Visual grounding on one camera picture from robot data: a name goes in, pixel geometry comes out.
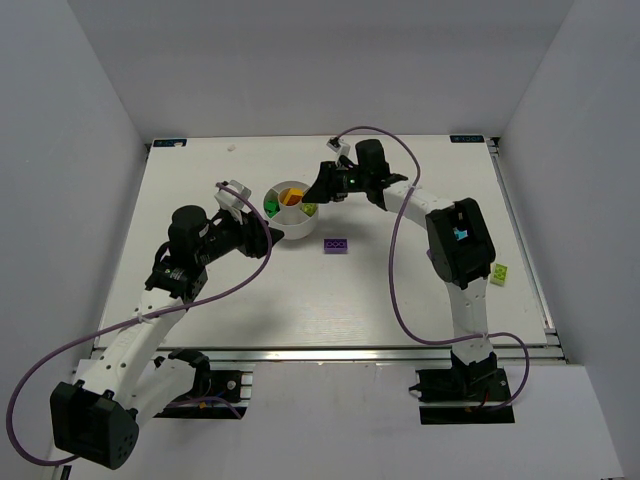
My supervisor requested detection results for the orange 2x4 lego brick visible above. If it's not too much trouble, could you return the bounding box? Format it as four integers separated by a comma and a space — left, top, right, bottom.
279, 187, 304, 206

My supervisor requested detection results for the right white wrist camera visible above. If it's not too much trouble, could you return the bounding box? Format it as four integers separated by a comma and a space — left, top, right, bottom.
326, 137, 350, 156

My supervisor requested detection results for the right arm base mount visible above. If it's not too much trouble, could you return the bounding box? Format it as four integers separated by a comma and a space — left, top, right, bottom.
408, 368, 515, 426

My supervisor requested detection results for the pale lime lego brick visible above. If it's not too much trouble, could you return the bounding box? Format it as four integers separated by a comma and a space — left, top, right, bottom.
301, 203, 318, 217

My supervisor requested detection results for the aluminium table rail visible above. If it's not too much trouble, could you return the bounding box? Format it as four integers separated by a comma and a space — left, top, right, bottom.
92, 344, 569, 365

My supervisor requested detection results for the purple 2x4 lego brick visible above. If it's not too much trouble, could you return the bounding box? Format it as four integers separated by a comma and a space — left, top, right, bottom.
323, 238, 348, 254

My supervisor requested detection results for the left blue table label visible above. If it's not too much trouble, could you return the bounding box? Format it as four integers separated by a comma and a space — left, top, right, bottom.
152, 138, 187, 148

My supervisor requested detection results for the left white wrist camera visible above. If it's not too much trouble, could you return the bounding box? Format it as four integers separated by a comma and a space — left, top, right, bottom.
215, 180, 251, 212

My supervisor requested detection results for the white round divided container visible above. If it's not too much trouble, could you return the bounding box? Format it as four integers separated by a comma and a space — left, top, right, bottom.
263, 181, 319, 240

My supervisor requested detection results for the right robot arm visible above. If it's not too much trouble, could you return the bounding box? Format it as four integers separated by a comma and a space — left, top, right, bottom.
303, 137, 497, 401

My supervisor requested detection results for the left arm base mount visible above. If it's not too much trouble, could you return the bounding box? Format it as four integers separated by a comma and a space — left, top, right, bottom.
153, 349, 253, 420

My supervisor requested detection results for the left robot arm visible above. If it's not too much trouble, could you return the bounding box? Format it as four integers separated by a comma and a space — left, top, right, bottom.
50, 205, 284, 470

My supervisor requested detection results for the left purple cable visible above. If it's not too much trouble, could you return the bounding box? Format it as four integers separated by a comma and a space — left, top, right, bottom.
5, 183, 274, 467

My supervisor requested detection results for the right blue table label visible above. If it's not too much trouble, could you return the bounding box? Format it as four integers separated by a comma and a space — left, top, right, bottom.
449, 135, 485, 144

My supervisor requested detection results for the green curved lego brick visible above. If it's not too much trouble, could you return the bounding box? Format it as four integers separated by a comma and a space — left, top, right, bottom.
264, 200, 280, 218

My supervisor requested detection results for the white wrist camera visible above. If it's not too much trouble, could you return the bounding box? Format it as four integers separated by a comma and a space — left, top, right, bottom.
215, 180, 251, 212
326, 137, 350, 156

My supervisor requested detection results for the cyan lego brick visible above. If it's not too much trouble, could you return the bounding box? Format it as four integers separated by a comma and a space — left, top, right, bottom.
454, 228, 468, 241

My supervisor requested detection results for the blue table label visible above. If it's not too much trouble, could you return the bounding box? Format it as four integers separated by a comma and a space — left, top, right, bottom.
449, 135, 485, 144
152, 138, 187, 148

